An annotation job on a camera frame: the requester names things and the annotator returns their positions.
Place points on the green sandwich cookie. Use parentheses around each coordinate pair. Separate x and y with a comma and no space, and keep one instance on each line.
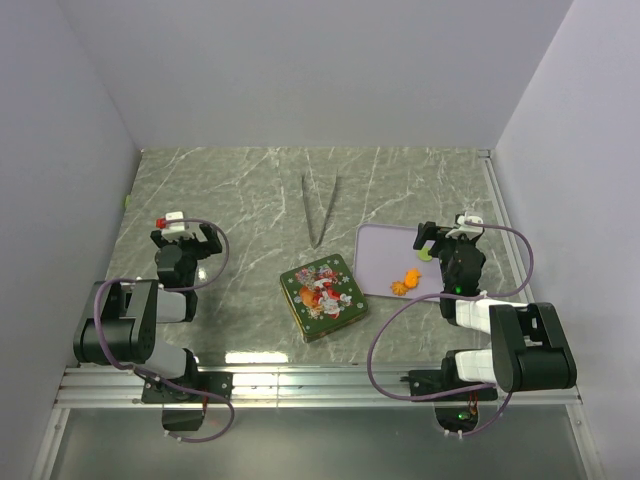
(424,255)

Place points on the aluminium rail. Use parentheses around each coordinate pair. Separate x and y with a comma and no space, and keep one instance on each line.
(251,386)

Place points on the green christmas cookie tin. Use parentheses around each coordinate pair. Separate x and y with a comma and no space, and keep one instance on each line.
(314,328)

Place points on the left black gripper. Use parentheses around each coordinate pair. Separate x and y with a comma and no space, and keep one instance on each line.
(213,245)

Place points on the lilac plastic tray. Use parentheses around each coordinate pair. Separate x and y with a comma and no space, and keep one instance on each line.
(384,254)

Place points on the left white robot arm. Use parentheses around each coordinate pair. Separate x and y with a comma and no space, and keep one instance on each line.
(118,327)

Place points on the gold tin lid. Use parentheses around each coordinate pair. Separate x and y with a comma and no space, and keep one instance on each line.
(323,286)

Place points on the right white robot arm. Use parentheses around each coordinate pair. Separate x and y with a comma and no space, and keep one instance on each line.
(528,349)

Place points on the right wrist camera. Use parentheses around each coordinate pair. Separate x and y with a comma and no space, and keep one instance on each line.
(469,225)

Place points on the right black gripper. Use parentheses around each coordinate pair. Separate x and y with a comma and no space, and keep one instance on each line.
(426,233)

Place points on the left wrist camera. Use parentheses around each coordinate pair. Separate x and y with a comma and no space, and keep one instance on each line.
(173,226)

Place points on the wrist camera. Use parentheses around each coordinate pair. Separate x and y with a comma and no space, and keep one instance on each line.
(469,225)
(173,226)

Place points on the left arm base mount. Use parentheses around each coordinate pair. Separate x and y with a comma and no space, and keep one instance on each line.
(184,407)

